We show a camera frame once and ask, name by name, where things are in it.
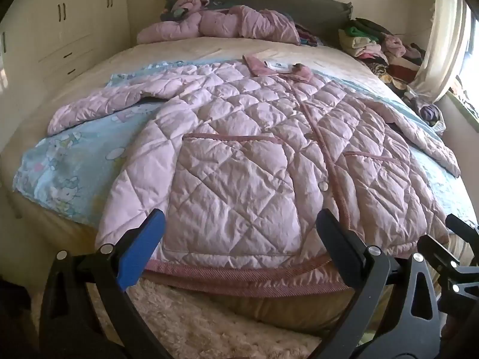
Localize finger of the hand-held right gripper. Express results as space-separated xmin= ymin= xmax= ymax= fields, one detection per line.
xmin=446 ymin=213 xmax=479 ymax=248
xmin=417 ymin=234 xmax=479 ymax=297

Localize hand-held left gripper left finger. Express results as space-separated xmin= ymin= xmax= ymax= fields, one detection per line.
xmin=39 ymin=209 xmax=173 ymax=359

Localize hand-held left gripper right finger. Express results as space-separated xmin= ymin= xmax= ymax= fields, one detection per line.
xmin=316 ymin=209 xmax=445 ymax=359

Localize pink quilted coat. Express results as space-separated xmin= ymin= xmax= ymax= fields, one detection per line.
xmin=48 ymin=55 xmax=461 ymax=298

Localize pile of folded clothes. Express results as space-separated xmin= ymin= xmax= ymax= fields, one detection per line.
xmin=339 ymin=17 xmax=431 ymax=85

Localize colourful striped folded clothes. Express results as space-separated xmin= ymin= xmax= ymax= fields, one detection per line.
xmin=295 ymin=24 xmax=324 ymax=46

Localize beige fluffy rug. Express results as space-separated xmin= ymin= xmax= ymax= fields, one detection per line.
xmin=32 ymin=280 xmax=324 ymax=359

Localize blue cartoon printed blanket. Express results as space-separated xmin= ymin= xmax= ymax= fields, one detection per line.
xmin=13 ymin=62 xmax=479 ymax=229

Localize cream bag with purple cloth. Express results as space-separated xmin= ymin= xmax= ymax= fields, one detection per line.
xmin=404 ymin=93 xmax=447 ymax=132

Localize window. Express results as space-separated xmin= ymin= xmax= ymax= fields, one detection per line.
xmin=454 ymin=2 xmax=479 ymax=131

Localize cream curtain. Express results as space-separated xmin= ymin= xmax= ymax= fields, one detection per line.
xmin=408 ymin=0 xmax=473 ymax=104

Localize bed with beige sheet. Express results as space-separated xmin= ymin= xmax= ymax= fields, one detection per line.
xmin=0 ymin=35 xmax=479 ymax=330

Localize cream wardrobe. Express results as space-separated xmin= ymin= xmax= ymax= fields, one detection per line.
xmin=0 ymin=0 xmax=132 ymax=96

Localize dark teal garment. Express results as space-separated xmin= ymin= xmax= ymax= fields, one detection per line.
xmin=161 ymin=7 xmax=190 ymax=22

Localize crumpled pink padded jacket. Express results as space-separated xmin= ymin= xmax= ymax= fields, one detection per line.
xmin=137 ymin=0 xmax=302 ymax=45

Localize grey headboard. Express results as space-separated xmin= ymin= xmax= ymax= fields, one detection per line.
xmin=165 ymin=0 xmax=353 ymax=45

